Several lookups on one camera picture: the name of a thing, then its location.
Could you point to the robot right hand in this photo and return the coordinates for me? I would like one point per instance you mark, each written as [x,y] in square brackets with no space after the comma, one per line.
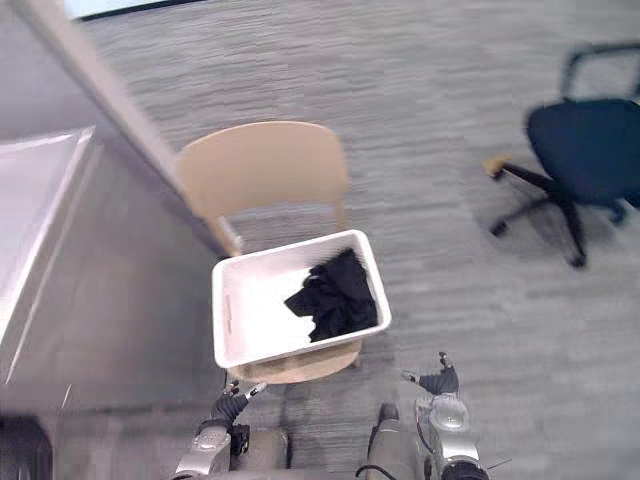
[442,382]

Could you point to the dark office chair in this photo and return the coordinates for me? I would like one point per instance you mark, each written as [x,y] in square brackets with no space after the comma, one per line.
[585,150]

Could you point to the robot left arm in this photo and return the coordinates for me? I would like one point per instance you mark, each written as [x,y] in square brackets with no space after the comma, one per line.
[205,450]

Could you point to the beige wooden chair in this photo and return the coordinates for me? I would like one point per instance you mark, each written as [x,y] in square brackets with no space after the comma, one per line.
[260,170]

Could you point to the white plastic laundry basket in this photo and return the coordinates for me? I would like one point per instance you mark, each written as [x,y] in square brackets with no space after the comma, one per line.
[250,300]

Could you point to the dark round object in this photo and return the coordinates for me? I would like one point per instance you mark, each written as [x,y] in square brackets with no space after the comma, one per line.
[20,450]

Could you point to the silver front-load washing machine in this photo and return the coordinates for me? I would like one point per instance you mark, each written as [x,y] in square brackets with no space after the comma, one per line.
[125,300]

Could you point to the grey partition panel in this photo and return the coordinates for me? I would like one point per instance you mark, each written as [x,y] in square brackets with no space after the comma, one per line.
[100,80]

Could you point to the robot left leg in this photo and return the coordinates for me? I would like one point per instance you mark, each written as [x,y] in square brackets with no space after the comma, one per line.
[270,447]

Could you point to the black garment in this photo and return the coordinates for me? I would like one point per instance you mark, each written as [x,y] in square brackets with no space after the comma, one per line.
[340,300]

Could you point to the robot leg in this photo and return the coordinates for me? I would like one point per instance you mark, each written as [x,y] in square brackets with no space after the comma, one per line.
[382,440]
[270,447]

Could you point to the robot right leg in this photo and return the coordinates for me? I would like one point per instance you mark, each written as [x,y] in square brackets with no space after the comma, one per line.
[382,440]

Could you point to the small tan block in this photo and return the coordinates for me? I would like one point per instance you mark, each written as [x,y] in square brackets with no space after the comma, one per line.
[497,166]

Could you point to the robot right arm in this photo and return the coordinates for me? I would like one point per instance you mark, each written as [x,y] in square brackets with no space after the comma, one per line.
[450,425]

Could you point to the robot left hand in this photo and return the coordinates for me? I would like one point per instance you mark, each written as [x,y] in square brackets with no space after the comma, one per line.
[227,407]

